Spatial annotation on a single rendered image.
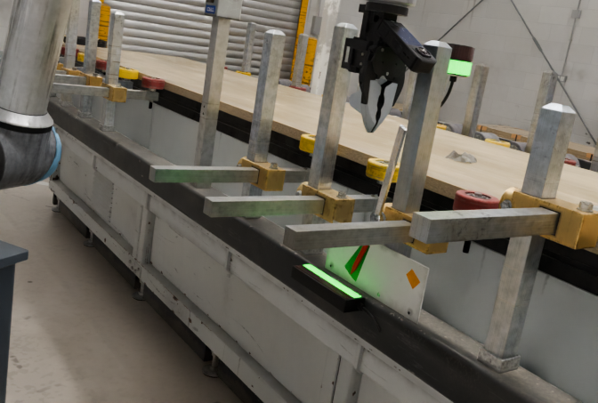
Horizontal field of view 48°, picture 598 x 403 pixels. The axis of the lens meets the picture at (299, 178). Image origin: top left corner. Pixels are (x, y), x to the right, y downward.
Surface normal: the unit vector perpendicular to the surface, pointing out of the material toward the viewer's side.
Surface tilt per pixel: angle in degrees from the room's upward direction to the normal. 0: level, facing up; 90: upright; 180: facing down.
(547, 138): 90
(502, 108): 90
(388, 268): 90
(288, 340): 90
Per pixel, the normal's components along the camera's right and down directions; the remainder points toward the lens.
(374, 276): -0.81, 0.00
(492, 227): 0.57, 0.26
